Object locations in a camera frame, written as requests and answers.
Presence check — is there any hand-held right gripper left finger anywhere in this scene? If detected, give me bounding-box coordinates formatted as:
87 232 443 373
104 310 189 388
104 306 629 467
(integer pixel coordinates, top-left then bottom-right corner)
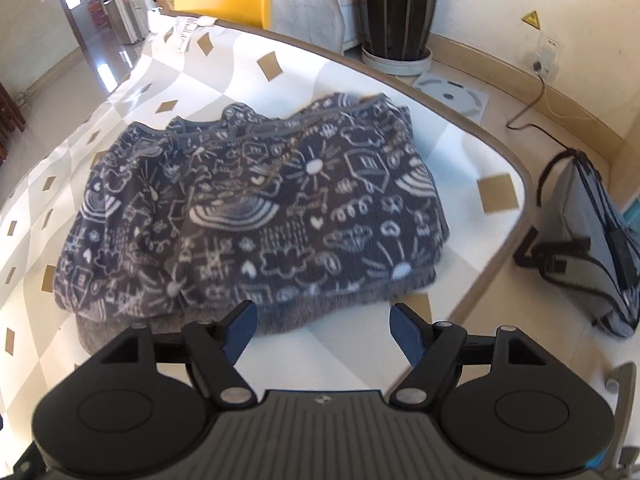
100 301 258 407

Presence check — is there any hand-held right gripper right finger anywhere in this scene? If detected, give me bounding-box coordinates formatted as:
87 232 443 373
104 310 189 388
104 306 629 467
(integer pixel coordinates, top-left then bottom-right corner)
389 303 547 407

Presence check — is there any grey doodle print fleece jacket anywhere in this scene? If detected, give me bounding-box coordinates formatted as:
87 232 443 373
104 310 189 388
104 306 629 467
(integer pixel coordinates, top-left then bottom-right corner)
52 91 451 321

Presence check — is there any plain grey fleece garment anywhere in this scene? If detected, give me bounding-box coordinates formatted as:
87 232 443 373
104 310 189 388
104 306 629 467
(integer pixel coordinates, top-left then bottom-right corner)
75 265 441 361

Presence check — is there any diamond pattern table mat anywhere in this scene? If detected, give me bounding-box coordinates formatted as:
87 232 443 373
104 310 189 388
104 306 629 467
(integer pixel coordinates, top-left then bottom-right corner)
0 7 533 411

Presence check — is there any grey backpack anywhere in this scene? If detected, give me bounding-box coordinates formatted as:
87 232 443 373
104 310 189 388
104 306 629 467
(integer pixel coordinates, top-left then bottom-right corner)
514 147 640 341

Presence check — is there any white pot saucer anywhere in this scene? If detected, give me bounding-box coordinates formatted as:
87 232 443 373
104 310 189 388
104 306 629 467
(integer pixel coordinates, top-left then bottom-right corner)
360 45 433 77

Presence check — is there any white paper slip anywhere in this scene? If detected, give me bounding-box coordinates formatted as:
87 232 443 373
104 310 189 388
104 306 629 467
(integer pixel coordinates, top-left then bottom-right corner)
175 16 217 55

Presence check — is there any cloth covered side table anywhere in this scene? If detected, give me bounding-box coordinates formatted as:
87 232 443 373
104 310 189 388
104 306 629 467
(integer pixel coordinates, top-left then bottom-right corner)
270 0 368 53

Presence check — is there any dark ribbed floor pot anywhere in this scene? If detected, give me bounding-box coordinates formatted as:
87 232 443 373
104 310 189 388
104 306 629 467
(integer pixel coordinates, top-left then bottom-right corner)
360 0 443 63

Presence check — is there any silver refrigerator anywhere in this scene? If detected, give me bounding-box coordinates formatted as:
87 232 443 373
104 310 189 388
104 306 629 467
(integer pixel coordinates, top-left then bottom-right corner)
92 0 151 46

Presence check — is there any black power cable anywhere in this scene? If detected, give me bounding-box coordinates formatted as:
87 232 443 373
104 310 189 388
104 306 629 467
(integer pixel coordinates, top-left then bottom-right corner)
506 62 583 151

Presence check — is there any white wall socket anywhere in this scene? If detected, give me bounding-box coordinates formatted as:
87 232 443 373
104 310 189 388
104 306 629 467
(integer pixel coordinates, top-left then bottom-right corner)
527 35 566 81

